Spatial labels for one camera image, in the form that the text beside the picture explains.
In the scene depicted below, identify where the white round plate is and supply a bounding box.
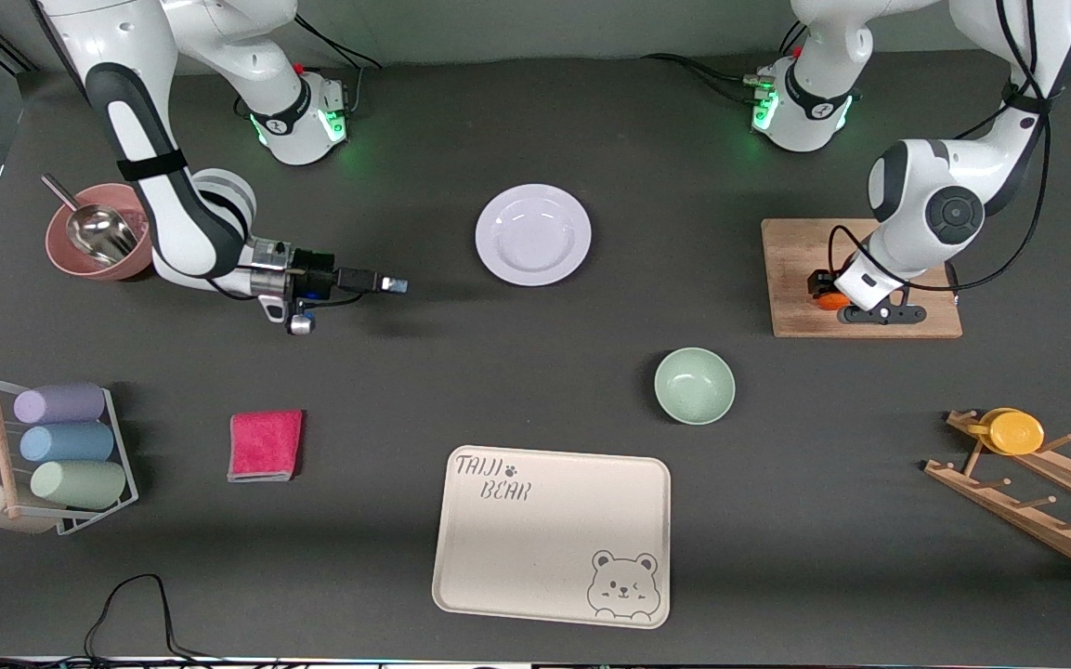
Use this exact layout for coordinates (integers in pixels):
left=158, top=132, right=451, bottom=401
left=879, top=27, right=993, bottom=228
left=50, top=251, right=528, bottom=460
left=475, top=183, right=593, bottom=287

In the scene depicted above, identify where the wooden cutting board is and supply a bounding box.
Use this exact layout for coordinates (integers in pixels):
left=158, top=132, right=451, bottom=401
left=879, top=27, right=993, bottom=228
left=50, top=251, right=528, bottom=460
left=762, top=218, right=963, bottom=339

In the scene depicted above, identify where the pale green bowl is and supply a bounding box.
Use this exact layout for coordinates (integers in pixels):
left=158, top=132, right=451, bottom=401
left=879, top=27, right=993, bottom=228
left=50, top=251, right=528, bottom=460
left=654, top=347, right=737, bottom=426

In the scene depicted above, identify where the pink folded cloth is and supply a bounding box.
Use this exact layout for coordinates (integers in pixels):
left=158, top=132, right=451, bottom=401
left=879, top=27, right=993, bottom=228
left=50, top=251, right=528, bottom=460
left=227, top=410, right=305, bottom=483

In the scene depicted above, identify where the metal scoop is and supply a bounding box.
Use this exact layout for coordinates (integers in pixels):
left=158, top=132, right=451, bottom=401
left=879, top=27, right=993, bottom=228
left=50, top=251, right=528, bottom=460
left=41, top=174, right=139, bottom=266

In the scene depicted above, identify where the yellow mug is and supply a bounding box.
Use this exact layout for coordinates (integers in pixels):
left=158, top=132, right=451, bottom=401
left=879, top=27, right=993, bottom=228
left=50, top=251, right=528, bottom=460
left=967, top=407, right=1046, bottom=456

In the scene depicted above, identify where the pink bowl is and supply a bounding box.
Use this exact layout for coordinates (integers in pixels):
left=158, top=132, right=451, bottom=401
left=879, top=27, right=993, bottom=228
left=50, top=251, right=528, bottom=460
left=45, top=182, right=157, bottom=282

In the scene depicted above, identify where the pale purple cup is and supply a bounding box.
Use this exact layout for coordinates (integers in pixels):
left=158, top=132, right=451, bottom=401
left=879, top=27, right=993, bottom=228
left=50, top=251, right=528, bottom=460
left=13, top=383, right=107, bottom=426

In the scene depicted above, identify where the pale blue cup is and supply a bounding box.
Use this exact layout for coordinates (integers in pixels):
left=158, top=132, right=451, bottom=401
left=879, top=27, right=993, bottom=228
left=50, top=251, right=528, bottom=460
left=20, top=422, right=116, bottom=464

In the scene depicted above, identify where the cream bear print tray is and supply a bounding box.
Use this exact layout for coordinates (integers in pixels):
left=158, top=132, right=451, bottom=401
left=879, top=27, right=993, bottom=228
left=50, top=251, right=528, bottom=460
left=431, top=445, right=673, bottom=630

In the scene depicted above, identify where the pale green cup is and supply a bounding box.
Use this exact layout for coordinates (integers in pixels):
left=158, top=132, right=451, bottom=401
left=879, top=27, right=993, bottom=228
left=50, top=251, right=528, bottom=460
left=30, top=460, right=128, bottom=510

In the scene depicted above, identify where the wooden peg rack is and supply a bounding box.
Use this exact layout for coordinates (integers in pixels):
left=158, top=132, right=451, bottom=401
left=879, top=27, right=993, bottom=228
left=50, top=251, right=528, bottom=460
left=923, top=409, right=1071, bottom=586

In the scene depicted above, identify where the black base cable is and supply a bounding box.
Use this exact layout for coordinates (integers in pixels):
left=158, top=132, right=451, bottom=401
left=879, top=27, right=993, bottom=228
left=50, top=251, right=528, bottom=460
left=292, top=11, right=383, bottom=117
left=640, top=19, right=810, bottom=105

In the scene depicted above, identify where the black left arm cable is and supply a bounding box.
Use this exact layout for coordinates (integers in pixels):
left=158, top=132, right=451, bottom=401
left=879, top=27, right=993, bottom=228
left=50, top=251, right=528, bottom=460
left=828, top=0, right=1071, bottom=294

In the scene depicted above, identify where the white wire cup rack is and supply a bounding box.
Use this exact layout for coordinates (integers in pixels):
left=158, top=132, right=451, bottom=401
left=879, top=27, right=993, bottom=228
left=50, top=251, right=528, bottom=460
left=0, top=374, right=140, bottom=537

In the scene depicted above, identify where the black loose cable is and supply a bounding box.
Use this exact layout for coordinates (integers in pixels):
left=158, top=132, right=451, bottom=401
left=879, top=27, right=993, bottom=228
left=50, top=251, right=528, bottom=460
left=0, top=573, right=313, bottom=669

